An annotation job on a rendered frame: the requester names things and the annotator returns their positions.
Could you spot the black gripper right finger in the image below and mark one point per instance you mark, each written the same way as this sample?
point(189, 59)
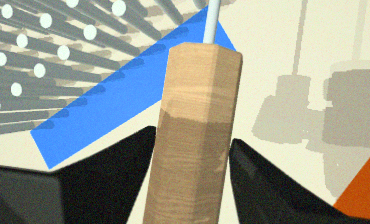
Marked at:
point(264, 194)

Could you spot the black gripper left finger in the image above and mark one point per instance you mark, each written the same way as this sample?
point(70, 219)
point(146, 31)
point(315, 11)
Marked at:
point(101, 188)

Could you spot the wooden-handled tool with grey metal shaft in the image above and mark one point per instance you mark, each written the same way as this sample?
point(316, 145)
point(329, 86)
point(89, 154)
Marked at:
point(194, 130)

